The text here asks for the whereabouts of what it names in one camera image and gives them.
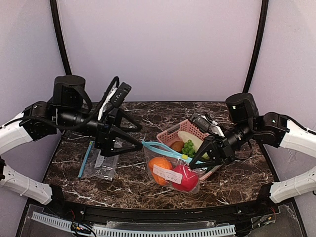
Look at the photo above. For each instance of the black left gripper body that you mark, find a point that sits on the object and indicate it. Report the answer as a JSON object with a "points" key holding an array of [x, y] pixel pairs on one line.
{"points": [[106, 133]]}

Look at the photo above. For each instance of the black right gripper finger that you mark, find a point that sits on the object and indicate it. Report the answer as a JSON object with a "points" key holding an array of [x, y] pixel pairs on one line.
{"points": [[206, 147], [195, 163]]}

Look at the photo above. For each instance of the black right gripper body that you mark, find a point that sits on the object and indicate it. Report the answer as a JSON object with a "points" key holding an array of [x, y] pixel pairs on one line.
{"points": [[222, 148]]}

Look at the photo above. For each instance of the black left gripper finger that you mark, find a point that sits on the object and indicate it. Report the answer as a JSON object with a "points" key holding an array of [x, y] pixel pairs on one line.
{"points": [[129, 144], [126, 123]]}

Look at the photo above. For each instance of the green grape bunch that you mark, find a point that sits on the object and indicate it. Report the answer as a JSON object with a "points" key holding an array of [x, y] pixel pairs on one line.
{"points": [[189, 149]]}

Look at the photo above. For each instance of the clear zip bag blue zipper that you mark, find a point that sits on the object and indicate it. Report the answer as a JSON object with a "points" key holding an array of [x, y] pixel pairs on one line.
{"points": [[157, 149]]}

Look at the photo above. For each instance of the orange persimmon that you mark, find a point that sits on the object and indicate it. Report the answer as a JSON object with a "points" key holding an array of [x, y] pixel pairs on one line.
{"points": [[158, 167]]}

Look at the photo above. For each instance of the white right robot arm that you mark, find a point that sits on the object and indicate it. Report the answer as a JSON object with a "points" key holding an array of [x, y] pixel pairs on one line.
{"points": [[272, 129]]}

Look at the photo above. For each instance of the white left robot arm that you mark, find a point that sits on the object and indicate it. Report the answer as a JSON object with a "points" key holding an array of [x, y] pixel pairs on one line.
{"points": [[70, 109]]}

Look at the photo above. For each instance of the flat clear zip bag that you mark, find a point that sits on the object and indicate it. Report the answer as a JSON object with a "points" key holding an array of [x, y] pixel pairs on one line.
{"points": [[96, 165]]}

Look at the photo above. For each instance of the white radish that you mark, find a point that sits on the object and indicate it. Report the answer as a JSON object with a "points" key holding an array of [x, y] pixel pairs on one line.
{"points": [[185, 136]]}

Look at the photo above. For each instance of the brown potato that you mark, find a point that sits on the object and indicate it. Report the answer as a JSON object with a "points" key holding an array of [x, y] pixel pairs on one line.
{"points": [[177, 146]]}

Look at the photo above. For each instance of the pink perforated plastic basket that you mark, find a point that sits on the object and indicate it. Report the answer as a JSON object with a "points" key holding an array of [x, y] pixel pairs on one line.
{"points": [[169, 136]]}

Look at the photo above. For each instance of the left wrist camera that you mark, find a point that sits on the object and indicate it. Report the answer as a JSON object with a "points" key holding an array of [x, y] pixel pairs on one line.
{"points": [[115, 98]]}

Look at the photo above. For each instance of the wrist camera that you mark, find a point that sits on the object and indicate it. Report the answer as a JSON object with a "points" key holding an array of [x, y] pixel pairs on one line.
{"points": [[206, 125], [115, 98]]}

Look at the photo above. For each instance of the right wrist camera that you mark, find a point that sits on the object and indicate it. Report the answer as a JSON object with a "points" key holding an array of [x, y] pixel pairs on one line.
{"points": [[206, 125]]}

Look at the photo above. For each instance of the black front rail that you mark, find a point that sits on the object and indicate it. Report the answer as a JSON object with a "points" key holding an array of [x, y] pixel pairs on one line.
{"points": [[97, 214]]}

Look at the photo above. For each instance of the white slotted cable duct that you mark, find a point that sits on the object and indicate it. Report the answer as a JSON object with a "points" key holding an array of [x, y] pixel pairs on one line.
{"points": [[124, 229]]}

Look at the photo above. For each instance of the black left frame post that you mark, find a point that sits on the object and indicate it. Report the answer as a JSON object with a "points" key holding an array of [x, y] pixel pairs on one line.
{"points": [[59, 36]]}

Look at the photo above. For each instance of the black frame post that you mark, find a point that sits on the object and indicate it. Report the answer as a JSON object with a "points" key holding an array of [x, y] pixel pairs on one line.
{"points": [[59, 36], [257, 45]]}

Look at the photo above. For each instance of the black right frame post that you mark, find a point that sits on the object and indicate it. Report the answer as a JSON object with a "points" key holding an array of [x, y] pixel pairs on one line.
{"points": [[257, 45]]}

